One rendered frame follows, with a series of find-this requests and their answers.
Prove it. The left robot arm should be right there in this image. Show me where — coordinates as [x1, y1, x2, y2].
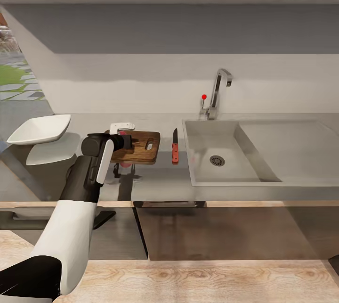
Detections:
[0, 123, 135, 303]

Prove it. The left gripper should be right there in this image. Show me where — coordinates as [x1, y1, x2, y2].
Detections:
[111, 134, 132, 151]

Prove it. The cutting board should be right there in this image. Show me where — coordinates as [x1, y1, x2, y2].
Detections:
[105, 130, 160, 162]

